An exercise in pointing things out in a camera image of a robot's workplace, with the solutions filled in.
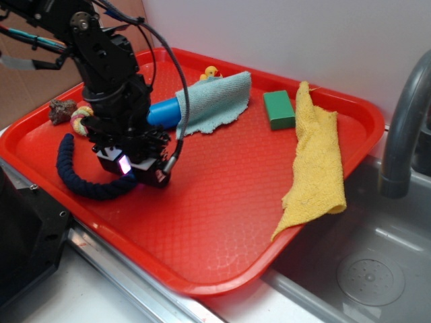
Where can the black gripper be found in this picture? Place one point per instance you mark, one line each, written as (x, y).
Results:
(119, 130)

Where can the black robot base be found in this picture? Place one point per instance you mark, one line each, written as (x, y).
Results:
(34, 227)

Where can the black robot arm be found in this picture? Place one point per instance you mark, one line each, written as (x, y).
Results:
(104, 58)

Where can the blue plastic cylinder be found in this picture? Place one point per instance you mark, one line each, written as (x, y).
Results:
(165, 113)

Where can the brown lumpy toy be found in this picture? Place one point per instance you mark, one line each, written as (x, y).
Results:
(61, 111)

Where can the red plastic tray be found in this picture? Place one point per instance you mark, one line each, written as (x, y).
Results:
(210, 230)

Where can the light blue cloth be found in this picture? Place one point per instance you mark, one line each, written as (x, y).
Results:
(212, 103)

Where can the yellow rubber duck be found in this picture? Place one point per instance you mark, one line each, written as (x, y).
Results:
(210, 71)

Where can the brown cardboard box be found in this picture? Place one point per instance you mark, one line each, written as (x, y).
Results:
(23, 91)

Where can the green block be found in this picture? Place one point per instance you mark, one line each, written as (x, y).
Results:
(280, 110)

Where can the yellow towel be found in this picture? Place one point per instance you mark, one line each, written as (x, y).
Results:
(318, 184)

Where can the grey sink basin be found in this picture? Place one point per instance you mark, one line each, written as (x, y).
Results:
(397, 230)

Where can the sink drain cover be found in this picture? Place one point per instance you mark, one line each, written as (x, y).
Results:
(370, 282)

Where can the grey faucet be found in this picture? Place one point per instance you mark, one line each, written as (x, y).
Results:
(408, 140)

